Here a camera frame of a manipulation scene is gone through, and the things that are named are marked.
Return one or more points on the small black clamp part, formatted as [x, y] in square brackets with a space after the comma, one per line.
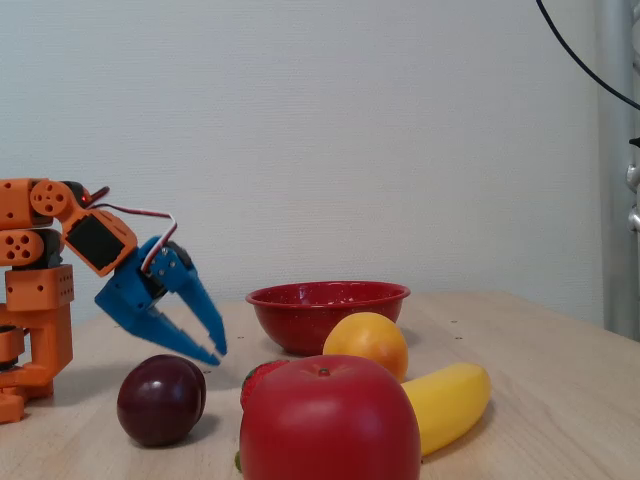
[636, 142]

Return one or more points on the orange yellow round fruit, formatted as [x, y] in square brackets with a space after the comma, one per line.
[365, 345]

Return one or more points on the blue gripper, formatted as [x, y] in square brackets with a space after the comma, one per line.
[131, 296]

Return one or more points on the red apple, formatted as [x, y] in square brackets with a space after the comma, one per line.
[330, 425]

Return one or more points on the red strawberry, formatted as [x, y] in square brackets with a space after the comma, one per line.
[255, 380]

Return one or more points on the yellow banana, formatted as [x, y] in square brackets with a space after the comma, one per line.
[450, 405]

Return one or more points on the grey metal pole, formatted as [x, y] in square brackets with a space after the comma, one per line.
[615, 225]

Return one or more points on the red speckled bowl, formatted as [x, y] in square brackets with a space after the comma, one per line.
[295, 320]

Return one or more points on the silver metal knob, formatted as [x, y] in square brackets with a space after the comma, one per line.
[634, 176]
[635, 218]

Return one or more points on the dark purple plum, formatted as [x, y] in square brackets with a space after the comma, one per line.
[160, 400]

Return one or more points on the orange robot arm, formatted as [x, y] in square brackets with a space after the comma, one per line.
[40, 295]

